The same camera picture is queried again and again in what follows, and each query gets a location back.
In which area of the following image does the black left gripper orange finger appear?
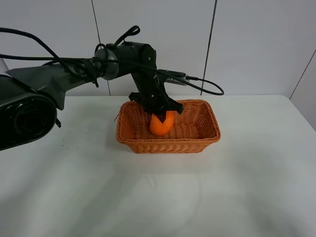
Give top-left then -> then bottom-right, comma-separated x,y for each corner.
158,112 -> 166,123

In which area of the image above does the orange wicker basket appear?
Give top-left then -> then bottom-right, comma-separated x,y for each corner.
116,99 -> 221,154

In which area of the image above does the orange fruit with stem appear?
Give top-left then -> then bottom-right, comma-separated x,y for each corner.
150,111 -> 175,136

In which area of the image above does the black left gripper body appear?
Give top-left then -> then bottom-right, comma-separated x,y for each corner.
129,70 -> 184,116

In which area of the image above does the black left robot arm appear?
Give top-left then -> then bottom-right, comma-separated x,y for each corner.
0,42 -> 183,150

